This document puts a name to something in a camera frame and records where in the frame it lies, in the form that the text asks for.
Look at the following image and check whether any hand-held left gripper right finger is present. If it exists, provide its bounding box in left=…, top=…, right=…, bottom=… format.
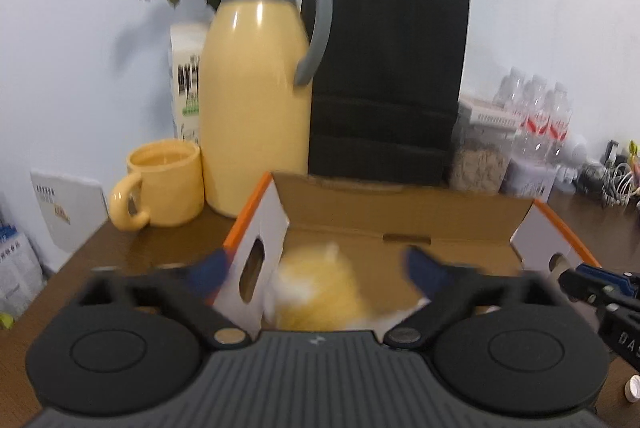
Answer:
left=382, top=245, right=557, bottom=351

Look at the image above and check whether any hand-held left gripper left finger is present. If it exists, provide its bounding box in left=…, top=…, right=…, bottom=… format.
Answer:
left=75, top=249, right=252, bottom=350

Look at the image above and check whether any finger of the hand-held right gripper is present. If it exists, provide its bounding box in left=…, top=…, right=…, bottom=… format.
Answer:
left=557, top=262, right=640, bottom=309

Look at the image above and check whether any orange cardboard box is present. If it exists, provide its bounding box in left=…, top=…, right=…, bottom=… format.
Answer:
left=210, top=172, right=601, bottom=343

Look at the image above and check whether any yellow plush toy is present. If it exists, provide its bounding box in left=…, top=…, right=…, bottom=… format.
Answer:
left=262, top=242, right=431, bottom=334

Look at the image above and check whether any yellow mug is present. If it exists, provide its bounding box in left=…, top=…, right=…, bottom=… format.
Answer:
left=108, top=141, right=205, bottom=231

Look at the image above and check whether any pale purple storage box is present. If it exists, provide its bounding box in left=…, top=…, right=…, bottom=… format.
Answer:
left=500, top=155, right=558, bottom=204

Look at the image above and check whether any clear food container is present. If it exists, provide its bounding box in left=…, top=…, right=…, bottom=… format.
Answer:
left=448, top=94, right=518, bottom=196

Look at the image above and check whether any yellow thermos jug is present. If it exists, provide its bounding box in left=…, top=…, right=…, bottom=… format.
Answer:
left=199, top=0, right=333, bottom=219

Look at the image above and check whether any blue white bag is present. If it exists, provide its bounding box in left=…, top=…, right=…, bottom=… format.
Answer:
left=0, top=193, right=46, bottom=319

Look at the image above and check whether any black paper bag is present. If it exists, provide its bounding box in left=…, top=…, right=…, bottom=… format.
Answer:
left=300, top=0, right=472, bottom=188

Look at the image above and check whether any white milk carton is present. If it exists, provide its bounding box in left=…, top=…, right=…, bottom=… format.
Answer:
left=169, top=22, right=210, bottom=146

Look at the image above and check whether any tangle of cables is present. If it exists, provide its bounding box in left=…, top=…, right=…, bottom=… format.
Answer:
left=577, top=158, right=638, bottom=209

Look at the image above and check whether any white wall panel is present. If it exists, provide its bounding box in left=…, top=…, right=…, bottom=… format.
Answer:
left=30, top=169, right=110, bottom=254

